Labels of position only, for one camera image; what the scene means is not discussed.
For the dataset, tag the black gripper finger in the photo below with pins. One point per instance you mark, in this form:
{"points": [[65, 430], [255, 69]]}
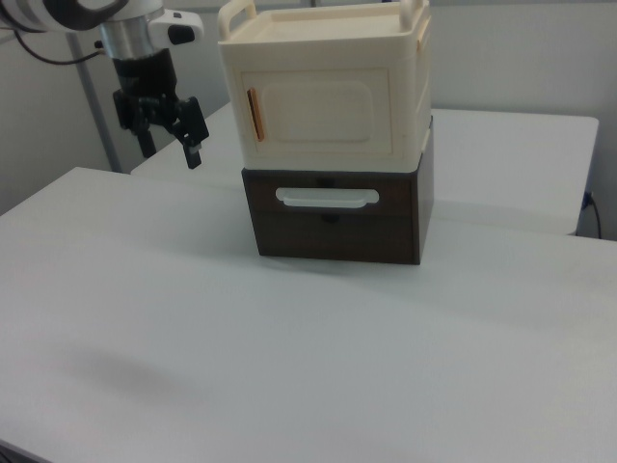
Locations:
{"points": [[192, 128], [145, 144]]}

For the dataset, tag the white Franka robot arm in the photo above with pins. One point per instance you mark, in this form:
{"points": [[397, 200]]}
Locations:
{"points": [[96, 19]]}

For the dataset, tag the cream cabinet door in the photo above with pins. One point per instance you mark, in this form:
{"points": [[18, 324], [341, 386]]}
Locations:
{"points": [[318, 113]]}

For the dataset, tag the grey partition post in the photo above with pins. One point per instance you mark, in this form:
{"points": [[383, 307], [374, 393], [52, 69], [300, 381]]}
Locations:
{"points": [[96, 111]]}

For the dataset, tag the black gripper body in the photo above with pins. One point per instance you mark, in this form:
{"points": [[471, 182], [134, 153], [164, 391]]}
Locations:
{"points": [[144, 87]]}

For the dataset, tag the cream plastic cabinet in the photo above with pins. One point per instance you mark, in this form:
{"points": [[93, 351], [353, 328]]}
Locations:
{"points": [[328, 87]]}

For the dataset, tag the dark brown wooden drawer box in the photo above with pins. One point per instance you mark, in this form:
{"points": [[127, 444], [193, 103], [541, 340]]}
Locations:
{"points": [[337, 226]]}

